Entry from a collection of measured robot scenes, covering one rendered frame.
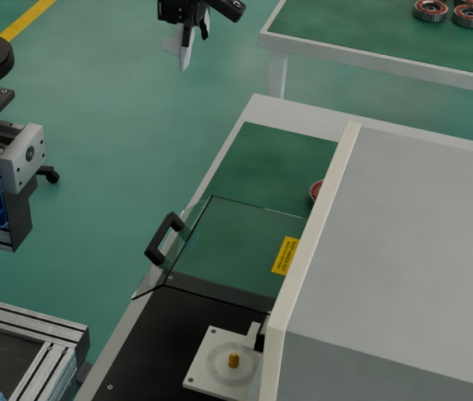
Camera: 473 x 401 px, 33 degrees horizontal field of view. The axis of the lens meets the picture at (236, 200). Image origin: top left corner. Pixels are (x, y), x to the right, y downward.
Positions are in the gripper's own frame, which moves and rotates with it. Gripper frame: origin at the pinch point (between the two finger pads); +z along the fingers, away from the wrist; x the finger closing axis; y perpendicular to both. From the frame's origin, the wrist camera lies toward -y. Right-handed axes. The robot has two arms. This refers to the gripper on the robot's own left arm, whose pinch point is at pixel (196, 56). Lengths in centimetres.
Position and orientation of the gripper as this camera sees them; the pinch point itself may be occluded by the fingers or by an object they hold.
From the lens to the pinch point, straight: 170.1
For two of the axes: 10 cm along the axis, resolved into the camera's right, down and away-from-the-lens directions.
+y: -9.6, -2.2, 1.9
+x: -2.9, 6.1, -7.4
